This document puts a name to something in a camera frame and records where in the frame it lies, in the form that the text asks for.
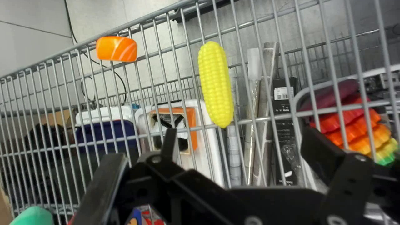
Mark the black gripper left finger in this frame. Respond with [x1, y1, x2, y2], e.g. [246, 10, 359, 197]
[67, 154, 131, 225]

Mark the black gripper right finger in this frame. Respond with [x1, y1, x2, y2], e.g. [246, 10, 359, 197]
[298, 126, 372, 225]

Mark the yellow toy maize cob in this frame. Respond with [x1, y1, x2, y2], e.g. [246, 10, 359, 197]
[196, 40, 234, 130]

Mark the blue white storage bin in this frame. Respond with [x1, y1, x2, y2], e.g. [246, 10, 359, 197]
[73, 105, 138, 164]

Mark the black handheld radio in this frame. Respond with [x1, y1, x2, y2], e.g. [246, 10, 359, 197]
[269, 76, 301, 186]

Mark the green toy egg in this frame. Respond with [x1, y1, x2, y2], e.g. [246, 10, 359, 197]
[9, 205, 54, 225]

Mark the white bin with orange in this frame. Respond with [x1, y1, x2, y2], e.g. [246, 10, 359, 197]
[134, 99, 226, 186]

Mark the white tube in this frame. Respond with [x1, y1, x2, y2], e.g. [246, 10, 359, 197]
[242, 41, 278, 186]

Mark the orange salmon sushi toy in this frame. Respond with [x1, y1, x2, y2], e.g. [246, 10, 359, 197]
[94, 35, 138, 65]

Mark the rainbow stacking ring toy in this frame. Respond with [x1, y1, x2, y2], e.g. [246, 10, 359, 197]
[301, 80, 398, 167]

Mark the grey wire shelf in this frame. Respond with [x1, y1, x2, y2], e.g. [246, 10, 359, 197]
[0, 0, 400, 217]

